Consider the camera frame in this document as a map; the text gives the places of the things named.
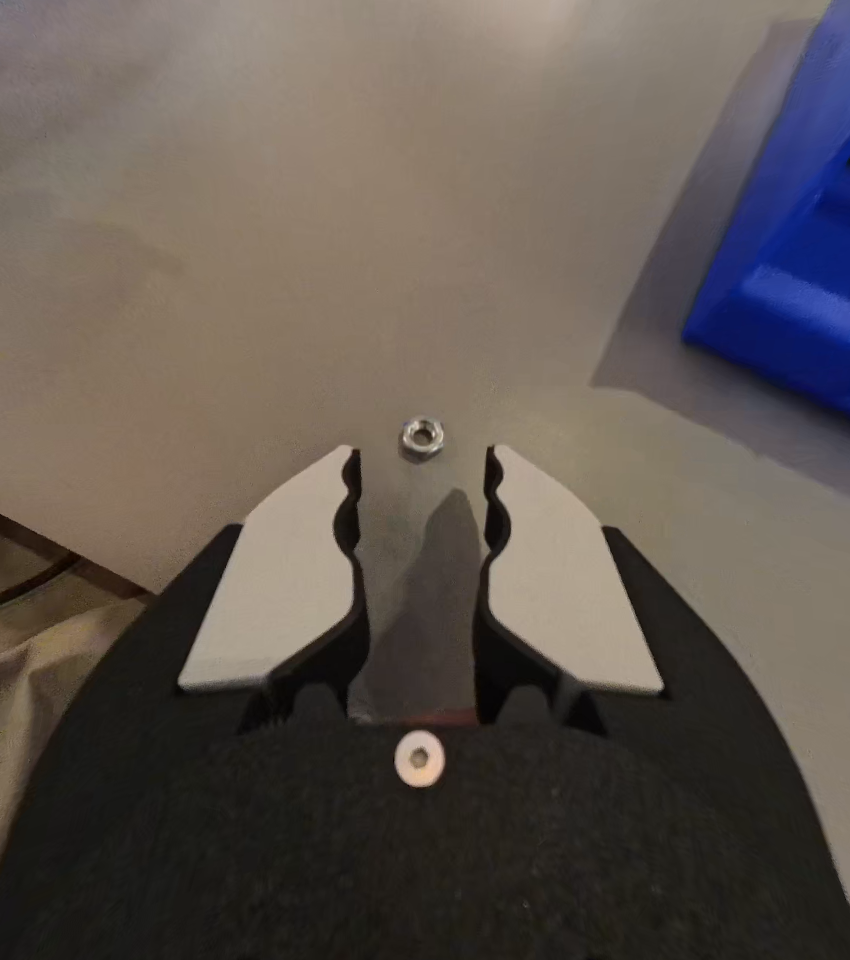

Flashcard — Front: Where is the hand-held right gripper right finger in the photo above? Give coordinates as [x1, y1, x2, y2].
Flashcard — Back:
[473, 444, 666, 725]

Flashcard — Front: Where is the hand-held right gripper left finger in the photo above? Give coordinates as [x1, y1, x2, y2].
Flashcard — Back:
[179, 444, 371, 725]

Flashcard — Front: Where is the steel hex nut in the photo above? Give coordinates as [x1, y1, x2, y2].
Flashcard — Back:
[399, 416, 448, 465]

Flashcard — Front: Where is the blue divided storage bin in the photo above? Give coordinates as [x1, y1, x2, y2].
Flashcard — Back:
[681, 0, 850, 444]

